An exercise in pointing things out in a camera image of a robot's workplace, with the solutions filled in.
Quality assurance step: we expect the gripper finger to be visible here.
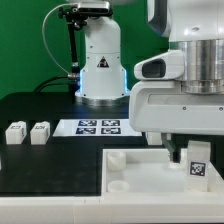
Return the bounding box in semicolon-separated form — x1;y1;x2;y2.
161;133;181;163

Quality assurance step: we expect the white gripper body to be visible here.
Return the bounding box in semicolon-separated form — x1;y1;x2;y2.
129;81;224;135

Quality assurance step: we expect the white square tabletop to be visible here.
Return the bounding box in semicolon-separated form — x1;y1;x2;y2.
102;149;217;193

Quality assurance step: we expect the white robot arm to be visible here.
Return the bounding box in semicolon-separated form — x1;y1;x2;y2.
67;0;224;139

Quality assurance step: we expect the white L-shaped fence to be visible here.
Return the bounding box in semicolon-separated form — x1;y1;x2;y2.
0;172;224;224

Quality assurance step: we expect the white sheet with markers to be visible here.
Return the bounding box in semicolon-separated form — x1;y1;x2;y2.
53;119;141;137

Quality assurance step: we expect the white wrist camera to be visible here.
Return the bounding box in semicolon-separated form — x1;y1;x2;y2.
134;50;184;80

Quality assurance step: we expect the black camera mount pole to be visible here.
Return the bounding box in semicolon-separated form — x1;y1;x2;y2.
58;7;87;95

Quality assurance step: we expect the black cable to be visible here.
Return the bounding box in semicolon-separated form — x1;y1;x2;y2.
32;75;81;94

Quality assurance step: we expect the grey overhead camera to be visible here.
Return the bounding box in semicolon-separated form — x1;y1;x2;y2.
77;1;110;15

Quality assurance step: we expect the grey cable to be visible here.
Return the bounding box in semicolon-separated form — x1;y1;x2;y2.
41;3;75;76

